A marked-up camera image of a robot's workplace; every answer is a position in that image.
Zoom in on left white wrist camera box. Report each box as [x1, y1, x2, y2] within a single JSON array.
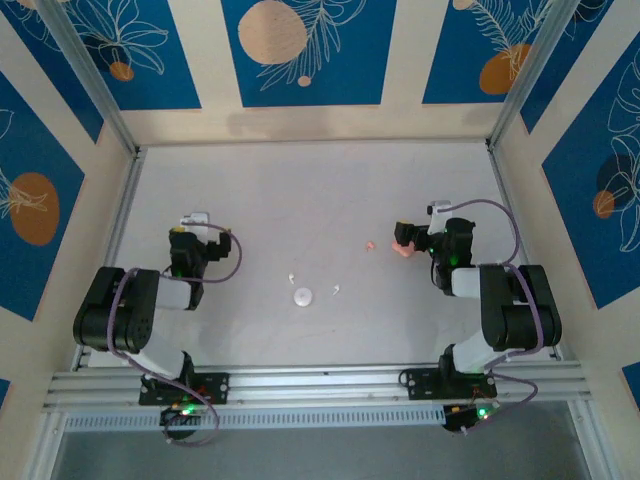
[[179, 212, 211, 232]]

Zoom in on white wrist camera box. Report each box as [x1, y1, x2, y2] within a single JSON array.
[[426, 199, 454, 235], [179, 212, 211, 232]]

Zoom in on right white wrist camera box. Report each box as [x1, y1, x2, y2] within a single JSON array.
[[426, 199, 454, 235]]

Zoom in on aluminium side rail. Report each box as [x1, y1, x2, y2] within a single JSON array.
[[72, 147, 149, 371], [487, 144, 564, 361]]

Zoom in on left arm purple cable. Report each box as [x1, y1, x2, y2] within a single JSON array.
[[107, 223, 246, 447]]

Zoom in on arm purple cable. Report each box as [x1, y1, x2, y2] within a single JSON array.
[[107, 223, 246, 447], [444, 198, 549, 437]]

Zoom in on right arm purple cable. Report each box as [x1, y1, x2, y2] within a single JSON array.
[[444, 198, 549, 437]]

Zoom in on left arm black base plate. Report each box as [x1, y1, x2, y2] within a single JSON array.
[[138, 372, 230, 406]]

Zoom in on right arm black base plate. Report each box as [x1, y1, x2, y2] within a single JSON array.
[[402, 368, 499, 401]]

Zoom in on aluminium corner post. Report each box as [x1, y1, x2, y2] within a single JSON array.
[[485, 0, 576, 151], [34, 0, 141, 159]]

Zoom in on aluminium mounting rail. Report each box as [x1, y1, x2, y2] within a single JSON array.
[[42, 362, 594, 416]]

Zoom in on grey slotted cable duct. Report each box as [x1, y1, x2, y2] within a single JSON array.
[[64, 410, 446, 432]]

